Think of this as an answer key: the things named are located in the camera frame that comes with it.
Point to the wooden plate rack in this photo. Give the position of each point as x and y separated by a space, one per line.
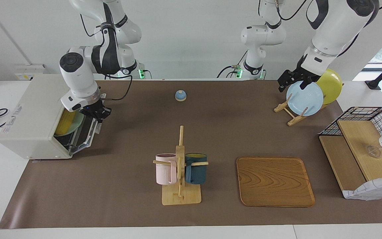
293 119

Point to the yellow plate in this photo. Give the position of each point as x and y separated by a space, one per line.
332 86

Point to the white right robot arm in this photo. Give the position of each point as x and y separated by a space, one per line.
78 73

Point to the white checkered cloth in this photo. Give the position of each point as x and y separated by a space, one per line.
373 189

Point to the brown wooden tray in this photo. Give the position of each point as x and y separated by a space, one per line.
274 181

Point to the small clear glass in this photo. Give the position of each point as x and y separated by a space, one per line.
374 151

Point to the yellow corn cob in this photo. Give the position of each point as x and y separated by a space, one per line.
65 122

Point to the pale green plate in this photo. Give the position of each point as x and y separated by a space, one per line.
77 124

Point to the brown table mat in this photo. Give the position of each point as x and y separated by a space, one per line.
128 186

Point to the pink mug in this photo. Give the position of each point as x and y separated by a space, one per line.
164 169

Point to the light blue plate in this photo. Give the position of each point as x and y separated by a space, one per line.
305 101

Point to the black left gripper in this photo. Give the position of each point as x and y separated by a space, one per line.
305 73

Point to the beige toaster oven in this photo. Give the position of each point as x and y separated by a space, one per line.
28 122

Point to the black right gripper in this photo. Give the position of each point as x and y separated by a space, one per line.
95 109

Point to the dark blue mug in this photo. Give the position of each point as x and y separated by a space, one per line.
197 172

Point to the small blue call bell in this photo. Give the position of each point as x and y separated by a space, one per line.
180 96

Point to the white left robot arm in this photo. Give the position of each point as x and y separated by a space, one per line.
333 30

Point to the white wall box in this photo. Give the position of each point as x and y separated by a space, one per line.
28 71

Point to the wooden mug tree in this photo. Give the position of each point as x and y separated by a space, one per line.
181 197

